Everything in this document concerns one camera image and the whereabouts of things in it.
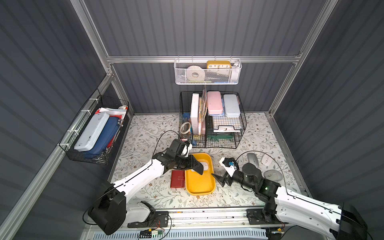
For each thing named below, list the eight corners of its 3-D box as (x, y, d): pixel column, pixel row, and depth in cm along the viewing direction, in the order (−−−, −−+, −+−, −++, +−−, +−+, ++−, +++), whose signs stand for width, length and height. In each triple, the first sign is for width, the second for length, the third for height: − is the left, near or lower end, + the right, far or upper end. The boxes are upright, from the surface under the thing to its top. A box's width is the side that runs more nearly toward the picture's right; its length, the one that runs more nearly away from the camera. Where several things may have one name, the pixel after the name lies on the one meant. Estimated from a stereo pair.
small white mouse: (259, 162, 95) (261, 160, 93) (263, 153, 99) (264, 151, 97) (268, 167, 93) (270, 165, 91) (272, 157, 97) (273, 155, 95)
